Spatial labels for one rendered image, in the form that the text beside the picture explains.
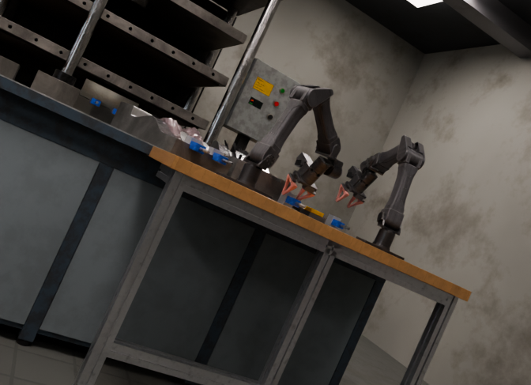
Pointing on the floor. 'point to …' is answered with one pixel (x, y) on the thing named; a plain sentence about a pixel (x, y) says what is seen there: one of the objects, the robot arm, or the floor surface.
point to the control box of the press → (258, 103)
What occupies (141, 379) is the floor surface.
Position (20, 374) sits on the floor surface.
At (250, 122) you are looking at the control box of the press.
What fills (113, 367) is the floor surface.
